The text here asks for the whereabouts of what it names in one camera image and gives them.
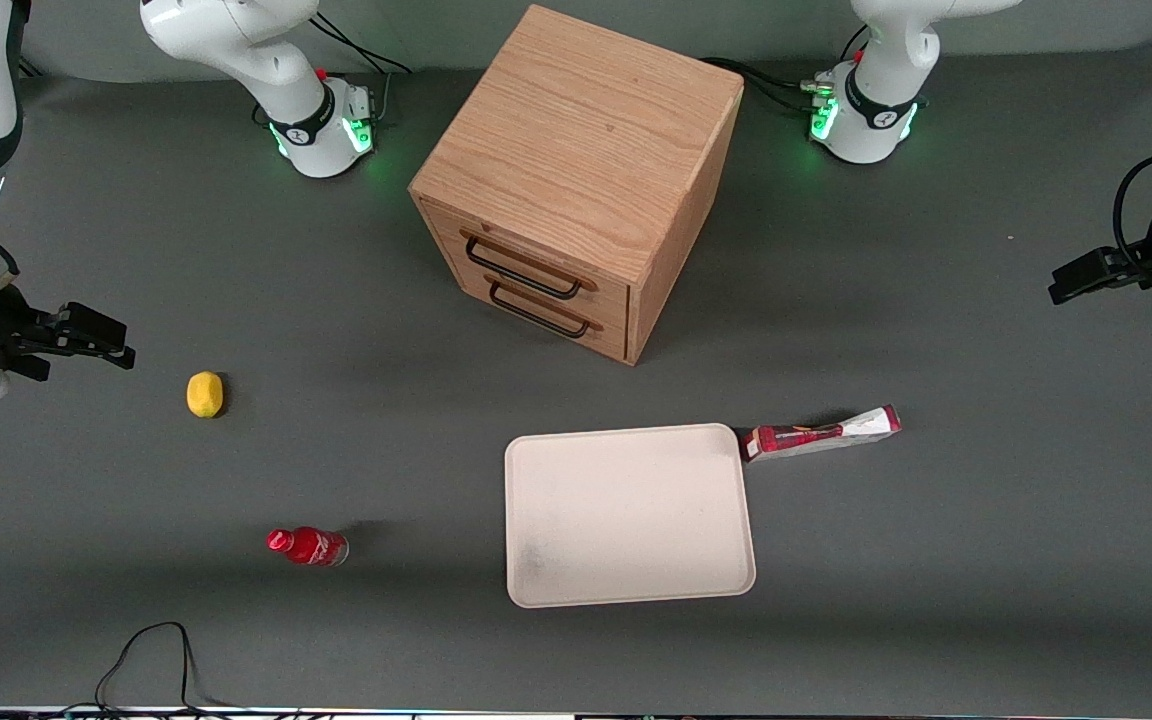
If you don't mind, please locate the red tartan cookie box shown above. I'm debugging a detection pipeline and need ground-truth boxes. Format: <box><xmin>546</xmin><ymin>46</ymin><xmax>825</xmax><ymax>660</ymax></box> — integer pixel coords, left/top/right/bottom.
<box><xmin>741</xmin><ymin>404</ymin><xmax>904</xmax><ymax>464</ymax></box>

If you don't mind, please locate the cream plastic tray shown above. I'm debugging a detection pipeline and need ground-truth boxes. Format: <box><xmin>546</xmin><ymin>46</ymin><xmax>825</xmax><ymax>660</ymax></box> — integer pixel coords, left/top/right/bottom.
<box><xmin>504</xmin><ymin>423</ymin><xmax>758</xmax><ymax>610</ymax></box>

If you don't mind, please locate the yellow lemon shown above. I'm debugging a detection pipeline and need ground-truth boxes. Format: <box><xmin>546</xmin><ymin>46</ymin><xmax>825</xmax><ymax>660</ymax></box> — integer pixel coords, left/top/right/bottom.
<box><xmin>186</xmin><ymin>371</ymin><xmax>225</xmax><ymax>419</ymax></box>

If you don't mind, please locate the red cola bottle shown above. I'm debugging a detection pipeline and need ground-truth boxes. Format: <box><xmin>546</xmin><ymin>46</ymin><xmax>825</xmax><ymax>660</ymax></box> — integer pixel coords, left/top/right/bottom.
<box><xmin>266</xmin><ymin>527</ymin><xmax>350</xmax><ymax>568</ymax></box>

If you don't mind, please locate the wooden two-drawer cabinet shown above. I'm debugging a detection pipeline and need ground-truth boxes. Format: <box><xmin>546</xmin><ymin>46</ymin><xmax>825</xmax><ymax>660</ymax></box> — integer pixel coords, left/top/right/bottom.
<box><xmin>408</xmin><ymin>4</ymin><xmax>745</xmax><ymax>367</ymax></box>

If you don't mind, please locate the thin black looped cable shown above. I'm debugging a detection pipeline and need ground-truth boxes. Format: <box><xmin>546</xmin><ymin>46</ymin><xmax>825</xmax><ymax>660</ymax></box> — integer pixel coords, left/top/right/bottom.
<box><xmin>94</xmin><ymin>621</ymin><xmax>247</xmax><ymax>717</ymax></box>

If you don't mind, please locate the black left arm base cable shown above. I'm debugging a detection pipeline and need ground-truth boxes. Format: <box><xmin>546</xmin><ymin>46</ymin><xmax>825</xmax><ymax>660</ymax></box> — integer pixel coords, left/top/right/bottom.
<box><xmin>701</xmin><ymin>25</ymin><xmax>872</xmax><ymax>113</ymax></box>

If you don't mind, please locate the black arm base cable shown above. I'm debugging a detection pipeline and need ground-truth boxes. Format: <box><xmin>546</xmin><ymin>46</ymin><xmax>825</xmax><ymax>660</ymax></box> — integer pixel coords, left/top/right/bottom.
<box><xmin>701</xmin><ymin>25</ymin><xmax>872</xmax><ymax>113</ymax></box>
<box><xmin>308</xmin><ymin>12</ymin><xmax>415</xmax><ymax>129</ymax></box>

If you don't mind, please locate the black right arm base cable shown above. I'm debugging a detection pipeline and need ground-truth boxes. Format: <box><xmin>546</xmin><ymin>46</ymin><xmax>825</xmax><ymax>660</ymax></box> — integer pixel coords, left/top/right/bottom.
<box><xmin>308</xmin><ymin>12</ymin><xmax>415</xmax><ymax>129</ymax></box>

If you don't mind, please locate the black upper drawer handle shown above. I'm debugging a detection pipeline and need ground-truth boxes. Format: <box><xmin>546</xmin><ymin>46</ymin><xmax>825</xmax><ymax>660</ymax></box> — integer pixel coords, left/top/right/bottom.
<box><xmin>460</xmin><ymin>232</ymin><xmax>599</xmax><ymax>301</ymax></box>

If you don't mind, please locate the black drawer handle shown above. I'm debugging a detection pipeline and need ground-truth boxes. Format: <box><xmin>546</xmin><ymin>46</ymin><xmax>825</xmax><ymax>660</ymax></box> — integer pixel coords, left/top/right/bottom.
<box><xmin>486</xmin><ymin>277</ymin><xmax>602</xmax><ymax>340</ymax></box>
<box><xmin>460</xmin><ymin>232</ymin><xmax>599</xmax><ymax>301</ymax></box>

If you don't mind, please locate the black lower drawer handle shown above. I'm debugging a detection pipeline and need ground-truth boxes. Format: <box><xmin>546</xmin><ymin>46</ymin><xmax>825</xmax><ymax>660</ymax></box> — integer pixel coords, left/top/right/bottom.
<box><xmin>486</xmin><ymin>277</ymin><xmax>602</xmax><ymax>340</ymax></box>

